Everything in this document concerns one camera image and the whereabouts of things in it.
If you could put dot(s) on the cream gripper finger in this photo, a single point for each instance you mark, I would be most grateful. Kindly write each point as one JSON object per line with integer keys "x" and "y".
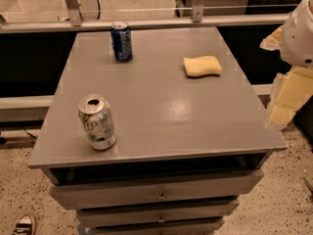
{"x": 273, "y": 41}
{"x": 289, "y": 94}

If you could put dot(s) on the bottom grey drawer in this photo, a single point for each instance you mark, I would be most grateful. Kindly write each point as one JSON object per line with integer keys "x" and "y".
{"x": 181, "y": 227}

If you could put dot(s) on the metal railing frame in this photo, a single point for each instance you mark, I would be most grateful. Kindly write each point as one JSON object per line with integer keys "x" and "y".
{"x": 91, "y": 15}

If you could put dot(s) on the silver green 7up can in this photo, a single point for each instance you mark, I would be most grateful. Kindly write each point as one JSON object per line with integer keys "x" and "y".
{"x": 95, "y": 115}

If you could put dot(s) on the black white sneaker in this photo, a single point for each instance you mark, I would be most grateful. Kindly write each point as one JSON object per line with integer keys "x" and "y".
{"x": 25, "y": 226}

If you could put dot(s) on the grey drawer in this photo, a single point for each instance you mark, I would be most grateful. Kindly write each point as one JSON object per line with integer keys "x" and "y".
{"x": 156, "y": 190}
{"x": 181, "y": 227}
{"x": 156, "y": 213}

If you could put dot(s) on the grey drawer cabinet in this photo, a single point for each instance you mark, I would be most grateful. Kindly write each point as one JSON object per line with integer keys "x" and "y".
{"x": 166, "y": 123}

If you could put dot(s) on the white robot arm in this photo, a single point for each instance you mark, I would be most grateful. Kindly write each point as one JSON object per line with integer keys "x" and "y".
{"x": 294, "y": 40}

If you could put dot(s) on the top grey drawer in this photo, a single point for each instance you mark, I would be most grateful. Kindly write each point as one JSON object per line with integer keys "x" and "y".
{"x": 156, "y": 190}

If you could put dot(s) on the yellow sponge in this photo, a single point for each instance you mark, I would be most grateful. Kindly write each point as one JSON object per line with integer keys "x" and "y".
{"x": 202, "y": 66}

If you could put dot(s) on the blue pepsi can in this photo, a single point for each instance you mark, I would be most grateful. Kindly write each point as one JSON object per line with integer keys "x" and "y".
{"x": 121, "y": 41}

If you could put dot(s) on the middle grey drawer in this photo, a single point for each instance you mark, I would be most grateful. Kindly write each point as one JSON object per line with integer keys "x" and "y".
{"x": 156, "y": 213}

